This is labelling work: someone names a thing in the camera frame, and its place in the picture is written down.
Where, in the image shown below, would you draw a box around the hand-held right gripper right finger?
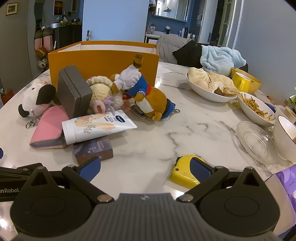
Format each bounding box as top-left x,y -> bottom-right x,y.
177,159 -> 266,203

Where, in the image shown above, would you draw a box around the purple packet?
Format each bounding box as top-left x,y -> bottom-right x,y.
266,166 -> 296,232

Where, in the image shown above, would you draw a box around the small framed wall picture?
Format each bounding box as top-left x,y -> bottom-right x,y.
6,3 -> 18,16

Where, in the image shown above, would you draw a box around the clear glass plate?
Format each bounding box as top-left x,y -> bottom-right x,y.
232,121 -> 279,165

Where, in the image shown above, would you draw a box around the white cow plush keychain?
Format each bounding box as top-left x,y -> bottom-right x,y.
18,78 -> 56,128

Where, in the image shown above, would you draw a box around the rectangular wall mirror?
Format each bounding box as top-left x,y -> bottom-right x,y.
154,0 -> 190,22

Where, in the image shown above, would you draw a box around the white bowl with fries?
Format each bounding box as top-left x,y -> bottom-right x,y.
237,92 -> 277,127

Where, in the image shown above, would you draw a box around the orange wall picture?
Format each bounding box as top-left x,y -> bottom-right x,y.
54,0 -> 64,15

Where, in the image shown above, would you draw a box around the brown plush in sailor suit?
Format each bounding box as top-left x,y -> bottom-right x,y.
109,54 -> 170,122

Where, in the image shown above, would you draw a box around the pink wallet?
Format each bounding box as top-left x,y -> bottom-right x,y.
30,105 -> 70,149

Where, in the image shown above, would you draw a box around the pink hanging bags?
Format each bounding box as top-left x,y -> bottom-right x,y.
34,27 -> 54,51

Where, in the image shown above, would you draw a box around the cream crochet sheep doll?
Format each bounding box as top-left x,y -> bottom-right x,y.
86,76 -> 130,114

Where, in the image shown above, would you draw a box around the wavy wall mirror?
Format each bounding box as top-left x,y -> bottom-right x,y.
34,0 -> 45,30

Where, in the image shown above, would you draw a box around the glass panel door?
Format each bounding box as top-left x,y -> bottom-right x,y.
216,0 -> 234,47

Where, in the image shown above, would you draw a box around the white deep bowl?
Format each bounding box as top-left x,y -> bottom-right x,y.
273,115 -> 296,161

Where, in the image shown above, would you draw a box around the orange cardboard box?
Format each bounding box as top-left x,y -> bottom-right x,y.
48,41 -> 159,91

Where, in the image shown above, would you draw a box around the light blue fleece blanket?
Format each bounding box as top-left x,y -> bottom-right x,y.
200,45 -> 247,77

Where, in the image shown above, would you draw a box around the blue key pouch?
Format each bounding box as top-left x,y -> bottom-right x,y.
162,100 -> 181,120

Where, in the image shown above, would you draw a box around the french fries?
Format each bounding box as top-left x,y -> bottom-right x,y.
240,93 -> 274,121

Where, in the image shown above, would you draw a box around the yellow mug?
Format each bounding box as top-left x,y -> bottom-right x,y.
232,72 -> 251,93

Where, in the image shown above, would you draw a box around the white floral lotion tube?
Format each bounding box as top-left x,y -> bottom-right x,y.
61,110 -> 138,145

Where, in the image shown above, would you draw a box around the yellow tape measure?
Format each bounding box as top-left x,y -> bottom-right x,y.
168,154 -> 208,189

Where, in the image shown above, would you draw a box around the small purple brown box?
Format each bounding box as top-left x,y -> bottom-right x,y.
73,136 -> 114,165

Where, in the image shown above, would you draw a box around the yellow bowl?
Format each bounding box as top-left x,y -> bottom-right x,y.
230,68 -> 262,93

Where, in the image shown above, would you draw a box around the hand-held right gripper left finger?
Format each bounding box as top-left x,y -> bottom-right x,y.
23,156 -> 115,204

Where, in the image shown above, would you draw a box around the grey padded jacket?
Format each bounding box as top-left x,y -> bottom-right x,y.
156,34 -> 195,63

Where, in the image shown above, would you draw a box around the folded flatbread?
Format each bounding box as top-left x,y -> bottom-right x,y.
208,72 -> 242,96

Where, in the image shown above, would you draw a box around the dark grey gift box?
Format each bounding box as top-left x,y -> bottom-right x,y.
57,65 -> 93,118

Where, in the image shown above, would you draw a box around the row of toiletry bottles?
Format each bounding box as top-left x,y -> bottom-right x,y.
178,27 -> 196,39

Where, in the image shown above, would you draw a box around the black cabinet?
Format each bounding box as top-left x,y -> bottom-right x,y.
54,24 -> 82,50

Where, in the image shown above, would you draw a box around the white paper sheet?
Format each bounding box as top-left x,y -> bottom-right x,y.
157,64 -> 174,75

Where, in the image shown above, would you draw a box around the black jacket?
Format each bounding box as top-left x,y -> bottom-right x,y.
172,40 -> 208,69

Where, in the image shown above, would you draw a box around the small dark card case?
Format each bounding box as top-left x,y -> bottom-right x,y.
131,104 -> 147,119

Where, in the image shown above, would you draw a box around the white bowl with buns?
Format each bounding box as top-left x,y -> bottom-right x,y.
185,73 -> 238,103

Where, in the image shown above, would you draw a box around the white steamed bun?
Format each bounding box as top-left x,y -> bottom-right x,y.
188,67 -> 211,82

